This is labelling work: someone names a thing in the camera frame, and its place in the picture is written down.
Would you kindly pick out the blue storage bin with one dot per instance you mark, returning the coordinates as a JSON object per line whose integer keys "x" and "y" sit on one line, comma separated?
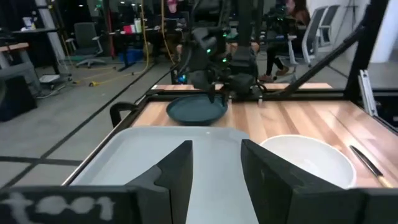
{"x": 130, "y": 55}

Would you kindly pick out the white office chair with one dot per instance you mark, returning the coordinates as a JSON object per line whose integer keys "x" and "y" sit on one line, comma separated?
{"x": 314, "y": 31}

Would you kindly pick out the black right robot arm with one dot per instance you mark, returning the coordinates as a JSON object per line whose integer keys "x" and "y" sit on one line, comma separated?
{"x": 242, "y": 40}

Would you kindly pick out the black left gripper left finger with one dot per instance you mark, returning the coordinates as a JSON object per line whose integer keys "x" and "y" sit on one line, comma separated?
{"x": 168, "y": 193}

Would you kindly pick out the black aluminium table frame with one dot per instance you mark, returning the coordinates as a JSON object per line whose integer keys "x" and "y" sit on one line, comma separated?
{"x": 365, "y": 46}

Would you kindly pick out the grey office chair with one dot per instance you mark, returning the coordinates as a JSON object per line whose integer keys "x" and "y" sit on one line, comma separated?
{"x": 85, "y": 34}

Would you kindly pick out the dark round plate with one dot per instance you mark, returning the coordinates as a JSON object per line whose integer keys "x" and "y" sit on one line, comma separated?
{"x": 196, "y": 110}

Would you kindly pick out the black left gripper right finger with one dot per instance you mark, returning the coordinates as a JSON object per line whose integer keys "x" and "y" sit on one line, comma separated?
{"x": 280, "y": 193}

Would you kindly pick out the black crate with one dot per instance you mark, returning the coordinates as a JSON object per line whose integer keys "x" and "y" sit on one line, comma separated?
{"x": 15, "y": 99}

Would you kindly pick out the silver corner bracket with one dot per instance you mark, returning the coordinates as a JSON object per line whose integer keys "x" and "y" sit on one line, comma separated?
{"x": 367, "y": 93}

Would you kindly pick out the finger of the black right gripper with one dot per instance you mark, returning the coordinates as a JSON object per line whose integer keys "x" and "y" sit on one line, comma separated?
{"x": 212, "y": 95}
{"x": 225, "y": 97}

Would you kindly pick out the white round pillar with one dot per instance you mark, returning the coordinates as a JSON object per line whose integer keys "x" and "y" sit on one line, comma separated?
{"x": 387, "y": 37}

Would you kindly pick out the grey plastic tray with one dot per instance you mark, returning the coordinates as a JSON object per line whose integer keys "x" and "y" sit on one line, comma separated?
{"x": 124, "y": 161}

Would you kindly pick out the white ceramic bowl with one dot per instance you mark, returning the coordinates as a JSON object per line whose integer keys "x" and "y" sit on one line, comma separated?
{"x": 304, "y": 158}

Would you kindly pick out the person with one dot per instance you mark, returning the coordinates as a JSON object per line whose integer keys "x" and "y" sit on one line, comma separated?
{"x": 172, "y": 4}
{"x": 298, "y": 18}

